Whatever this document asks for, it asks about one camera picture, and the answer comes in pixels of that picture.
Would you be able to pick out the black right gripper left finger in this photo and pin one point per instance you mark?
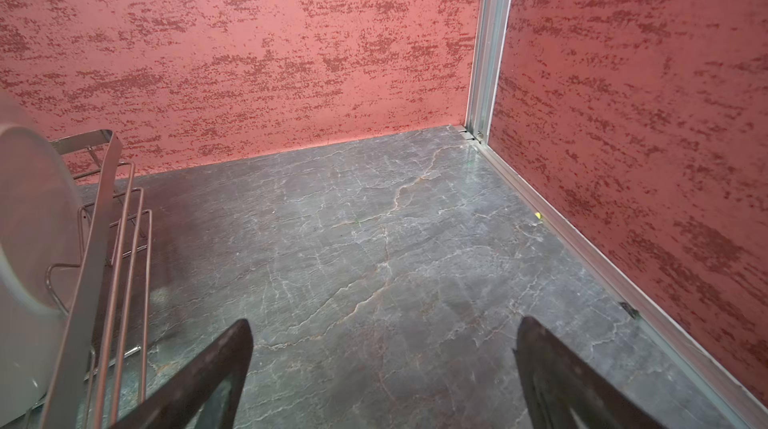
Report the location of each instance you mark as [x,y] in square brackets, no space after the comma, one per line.
[207,390]

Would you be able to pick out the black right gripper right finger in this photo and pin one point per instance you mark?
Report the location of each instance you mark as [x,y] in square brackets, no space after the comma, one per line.
[563,391]

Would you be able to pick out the plain white large plate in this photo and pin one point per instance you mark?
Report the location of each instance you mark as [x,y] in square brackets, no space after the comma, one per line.
[40,258]

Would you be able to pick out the aluminium right corner post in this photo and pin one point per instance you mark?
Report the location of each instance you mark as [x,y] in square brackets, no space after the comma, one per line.
[488,53]

